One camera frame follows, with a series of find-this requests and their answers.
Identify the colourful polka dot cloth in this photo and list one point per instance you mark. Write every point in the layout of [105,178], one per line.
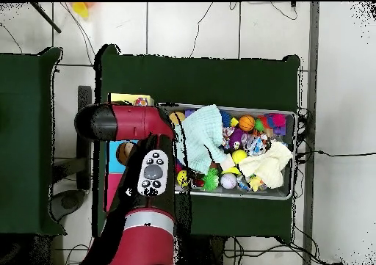
[141,102]

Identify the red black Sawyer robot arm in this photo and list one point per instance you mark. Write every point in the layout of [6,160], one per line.
[141,121]

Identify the wooden box with three holes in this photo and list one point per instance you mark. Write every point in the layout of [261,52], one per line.
[120,99]

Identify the shallow clear mesh bin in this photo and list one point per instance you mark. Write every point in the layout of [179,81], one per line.
[276,193]

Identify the mint green cloth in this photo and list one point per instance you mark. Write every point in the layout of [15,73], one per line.
[205,133]

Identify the peach orange ball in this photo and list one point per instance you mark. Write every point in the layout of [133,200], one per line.
[177,118]

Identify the yellow ball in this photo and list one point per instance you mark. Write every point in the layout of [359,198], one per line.
[183,178]
[239,156]

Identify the green spiky ball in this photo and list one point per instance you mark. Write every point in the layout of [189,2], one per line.
[210,178]

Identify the white toy baseball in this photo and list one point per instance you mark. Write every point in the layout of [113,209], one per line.
[228,181]

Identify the orange toy basketball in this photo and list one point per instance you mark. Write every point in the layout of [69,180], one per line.
[247,123]

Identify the cream yellow cloth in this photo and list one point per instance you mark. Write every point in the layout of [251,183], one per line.
[270,165]

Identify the pink spiky ball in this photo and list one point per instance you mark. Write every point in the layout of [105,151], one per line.
[278,120]

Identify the black chair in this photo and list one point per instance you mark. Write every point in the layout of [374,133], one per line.
[84,165]

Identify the grey metal beam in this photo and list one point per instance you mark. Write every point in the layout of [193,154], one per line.
[311,71]

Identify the green cloth side table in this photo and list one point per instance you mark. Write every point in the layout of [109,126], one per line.
[26,141]

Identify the yellow floor object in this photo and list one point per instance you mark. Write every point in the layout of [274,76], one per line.
[81,9]

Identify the black rod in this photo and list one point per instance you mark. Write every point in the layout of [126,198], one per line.
[46,17]

